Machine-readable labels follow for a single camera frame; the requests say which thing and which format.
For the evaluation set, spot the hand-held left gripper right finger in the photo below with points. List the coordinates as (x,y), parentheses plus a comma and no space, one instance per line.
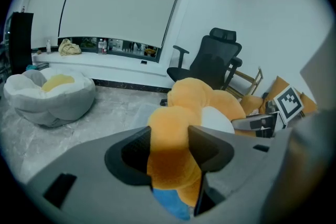
(212,154)

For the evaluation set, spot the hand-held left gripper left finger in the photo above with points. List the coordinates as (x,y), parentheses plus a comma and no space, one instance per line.
(126,162)

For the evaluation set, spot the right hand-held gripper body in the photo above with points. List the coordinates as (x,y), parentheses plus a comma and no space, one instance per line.
(288,103)

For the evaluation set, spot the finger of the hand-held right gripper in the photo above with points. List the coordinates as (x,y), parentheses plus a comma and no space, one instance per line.
(249,123)

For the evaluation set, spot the orange flower pillow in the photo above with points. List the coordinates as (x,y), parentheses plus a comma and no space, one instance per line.
(183,102)

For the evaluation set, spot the blue star pillow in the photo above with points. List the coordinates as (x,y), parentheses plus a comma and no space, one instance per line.
(170,204)

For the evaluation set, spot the orange sofa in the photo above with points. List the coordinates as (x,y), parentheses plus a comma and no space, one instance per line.
(250,105)

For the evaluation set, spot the large orange sofa pillow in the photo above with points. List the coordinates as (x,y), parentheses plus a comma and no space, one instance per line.
(278,86)
(308,105)

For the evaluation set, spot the wooden side table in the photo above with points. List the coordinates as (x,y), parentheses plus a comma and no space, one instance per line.
(252,81)

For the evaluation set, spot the black office chair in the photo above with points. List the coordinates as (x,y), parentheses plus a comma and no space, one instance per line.
(210,60)

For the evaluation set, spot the egg shaped bean bag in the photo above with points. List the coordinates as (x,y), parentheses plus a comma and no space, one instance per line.
(52,110)

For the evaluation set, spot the red label plastic bottle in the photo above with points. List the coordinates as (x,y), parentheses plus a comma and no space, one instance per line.
(105,47)

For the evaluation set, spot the clear plastic bottle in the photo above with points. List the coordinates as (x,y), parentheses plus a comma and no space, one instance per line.
(100,47)

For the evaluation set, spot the yellow cloth bag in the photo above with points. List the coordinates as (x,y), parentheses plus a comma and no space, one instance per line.
(68,48)

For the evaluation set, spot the teal bag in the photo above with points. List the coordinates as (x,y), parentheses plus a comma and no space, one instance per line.
(31,67)

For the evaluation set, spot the small clear bottle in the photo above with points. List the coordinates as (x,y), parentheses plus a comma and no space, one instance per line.
(48,47)

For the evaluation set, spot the black flat panel screen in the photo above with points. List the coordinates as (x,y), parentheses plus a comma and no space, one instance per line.
(21,44)

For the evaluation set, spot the white roller blind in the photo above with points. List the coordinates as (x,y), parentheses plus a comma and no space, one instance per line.
(118,2)

